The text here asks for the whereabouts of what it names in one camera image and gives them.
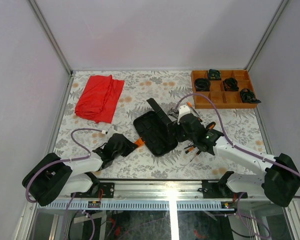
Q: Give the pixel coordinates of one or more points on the large black handled screwdriver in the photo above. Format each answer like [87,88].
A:
[210,126]

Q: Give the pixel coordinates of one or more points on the orange black pliers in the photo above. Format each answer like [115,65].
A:
[176,116]

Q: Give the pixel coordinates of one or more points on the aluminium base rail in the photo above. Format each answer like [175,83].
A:
[155,195]

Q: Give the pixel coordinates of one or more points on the steel claw hammer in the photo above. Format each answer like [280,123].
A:
[172,110]

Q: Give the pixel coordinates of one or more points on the red folded cloth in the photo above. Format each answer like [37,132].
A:
[99,99]

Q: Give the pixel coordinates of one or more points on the orange compartment tray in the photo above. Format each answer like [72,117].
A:
[220,94]

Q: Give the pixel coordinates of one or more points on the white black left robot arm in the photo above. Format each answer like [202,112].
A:
[55,177]

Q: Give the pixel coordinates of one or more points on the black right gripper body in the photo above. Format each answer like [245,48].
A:
[188,137]

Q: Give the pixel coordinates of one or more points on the small orange tipped precision screwdriver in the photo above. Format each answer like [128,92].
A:
[193,109]

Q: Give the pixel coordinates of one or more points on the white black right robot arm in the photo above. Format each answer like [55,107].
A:
[275,177]

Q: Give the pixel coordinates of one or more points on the black plastic tool case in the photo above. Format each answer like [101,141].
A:
[156,130]

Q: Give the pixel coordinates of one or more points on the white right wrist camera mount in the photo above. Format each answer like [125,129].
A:
[182,111]

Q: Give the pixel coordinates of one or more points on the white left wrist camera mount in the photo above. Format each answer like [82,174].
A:
[113,130]

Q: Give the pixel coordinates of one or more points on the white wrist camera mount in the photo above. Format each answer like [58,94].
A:
[182,111]
[113,130]

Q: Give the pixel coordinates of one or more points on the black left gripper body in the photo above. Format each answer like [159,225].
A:
[117,153]

